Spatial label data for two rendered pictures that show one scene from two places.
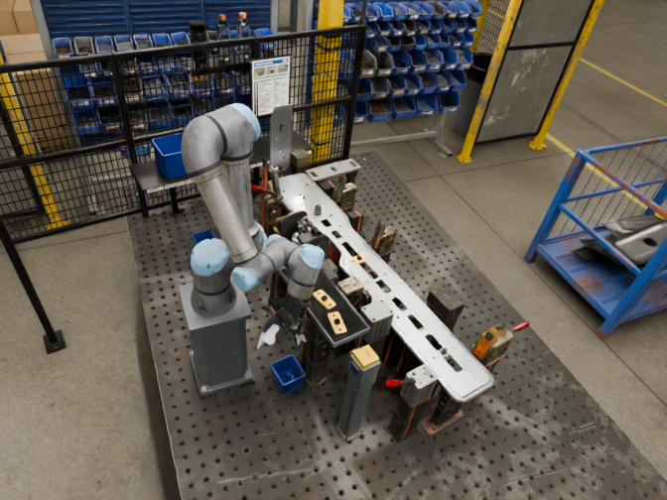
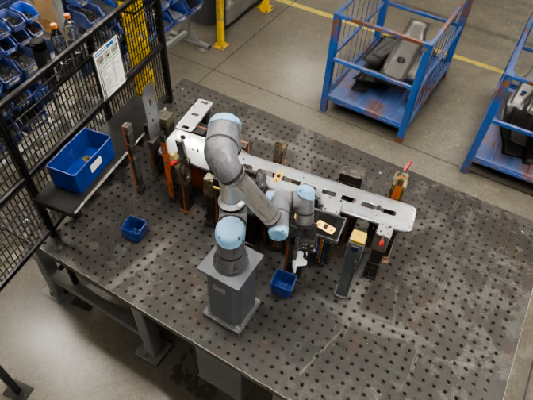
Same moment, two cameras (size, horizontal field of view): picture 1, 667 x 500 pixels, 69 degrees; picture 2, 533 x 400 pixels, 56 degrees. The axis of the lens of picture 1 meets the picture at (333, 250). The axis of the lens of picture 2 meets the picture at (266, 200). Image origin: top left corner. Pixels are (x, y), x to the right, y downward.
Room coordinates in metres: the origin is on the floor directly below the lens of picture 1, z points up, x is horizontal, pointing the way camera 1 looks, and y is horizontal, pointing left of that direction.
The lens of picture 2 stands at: (0.03, 0.91, 2.85)
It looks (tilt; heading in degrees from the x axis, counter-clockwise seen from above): 49 degrees down; 327
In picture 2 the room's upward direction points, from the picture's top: 3 degrees clockwise
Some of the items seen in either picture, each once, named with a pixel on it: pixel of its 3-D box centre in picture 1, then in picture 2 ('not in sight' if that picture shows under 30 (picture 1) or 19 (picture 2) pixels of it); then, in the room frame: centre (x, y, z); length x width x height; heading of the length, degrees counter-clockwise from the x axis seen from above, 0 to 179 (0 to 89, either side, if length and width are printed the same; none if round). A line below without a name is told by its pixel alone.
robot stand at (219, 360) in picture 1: (217, 335); (231, 286); (1.08, 0.38, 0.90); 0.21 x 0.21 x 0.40; 28
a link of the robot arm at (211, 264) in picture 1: (212, 263); (230, 236); (1.09, 0.38, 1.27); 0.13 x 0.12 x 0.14; 146
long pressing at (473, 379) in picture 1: (362, 262); (282, 177); (1.48, -0.13, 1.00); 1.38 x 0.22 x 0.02; 37
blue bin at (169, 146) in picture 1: (191, 152); (82, 159); (1.97, 0.74, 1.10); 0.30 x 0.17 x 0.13; 127
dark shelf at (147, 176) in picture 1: (226, 159); (106, 149); (2.08, 0.59, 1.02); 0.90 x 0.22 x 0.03; 127
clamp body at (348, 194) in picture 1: (343, 214); not in sight; (1.94, -0.03, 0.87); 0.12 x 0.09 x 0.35; 127
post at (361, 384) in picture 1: (355, 397); (349, 267); (0.89, -0.14, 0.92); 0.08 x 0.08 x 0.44; 37
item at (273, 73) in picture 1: (270, 86); (109, 67); (2.36, 0.42, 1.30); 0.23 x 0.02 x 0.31; 127
